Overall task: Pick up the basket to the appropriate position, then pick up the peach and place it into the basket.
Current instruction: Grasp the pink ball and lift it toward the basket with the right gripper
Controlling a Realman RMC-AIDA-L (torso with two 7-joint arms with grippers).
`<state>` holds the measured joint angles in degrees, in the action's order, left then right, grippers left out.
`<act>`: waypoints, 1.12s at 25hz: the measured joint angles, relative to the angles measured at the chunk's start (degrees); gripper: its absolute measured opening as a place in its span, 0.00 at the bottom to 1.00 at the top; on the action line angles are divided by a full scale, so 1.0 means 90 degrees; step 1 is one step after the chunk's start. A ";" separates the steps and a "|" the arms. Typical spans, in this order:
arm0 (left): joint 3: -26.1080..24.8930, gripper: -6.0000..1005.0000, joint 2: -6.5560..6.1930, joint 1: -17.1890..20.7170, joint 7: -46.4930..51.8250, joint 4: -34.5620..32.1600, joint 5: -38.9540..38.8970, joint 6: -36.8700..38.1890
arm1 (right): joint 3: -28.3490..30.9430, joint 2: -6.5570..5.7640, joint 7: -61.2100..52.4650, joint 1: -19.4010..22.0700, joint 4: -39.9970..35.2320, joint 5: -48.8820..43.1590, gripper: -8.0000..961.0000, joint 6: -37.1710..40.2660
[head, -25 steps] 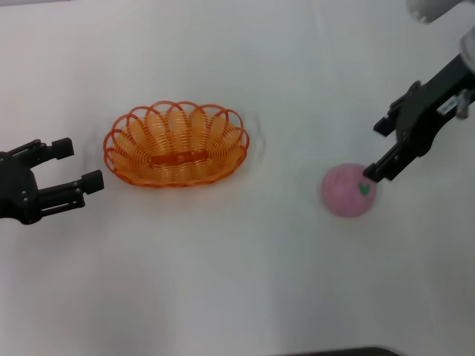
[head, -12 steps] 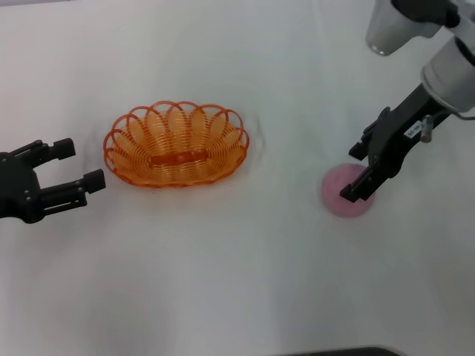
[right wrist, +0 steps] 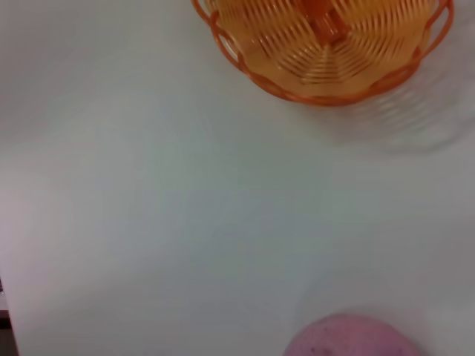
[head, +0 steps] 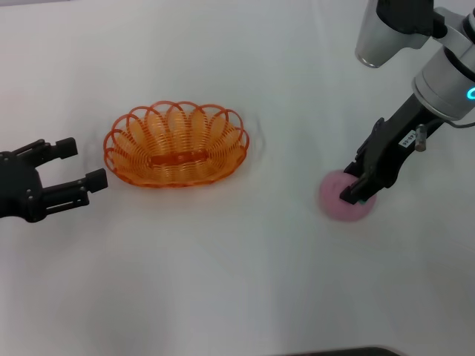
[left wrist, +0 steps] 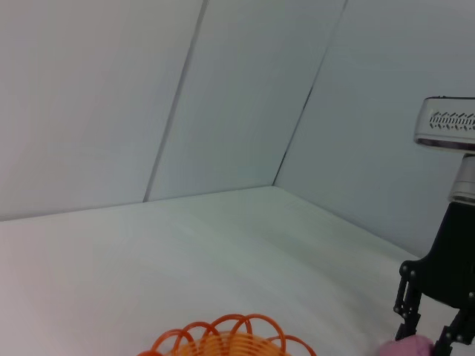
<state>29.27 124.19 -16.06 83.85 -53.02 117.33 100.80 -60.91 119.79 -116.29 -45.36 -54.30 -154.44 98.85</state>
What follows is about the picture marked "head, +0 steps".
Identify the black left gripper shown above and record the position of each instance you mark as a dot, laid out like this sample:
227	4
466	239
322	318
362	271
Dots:
18	189

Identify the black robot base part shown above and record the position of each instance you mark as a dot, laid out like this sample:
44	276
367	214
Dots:
345	352

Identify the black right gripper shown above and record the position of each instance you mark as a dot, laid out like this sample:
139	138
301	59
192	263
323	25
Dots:
393	148

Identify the pink toy peach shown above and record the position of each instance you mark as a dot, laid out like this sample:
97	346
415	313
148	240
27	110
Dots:
332	202

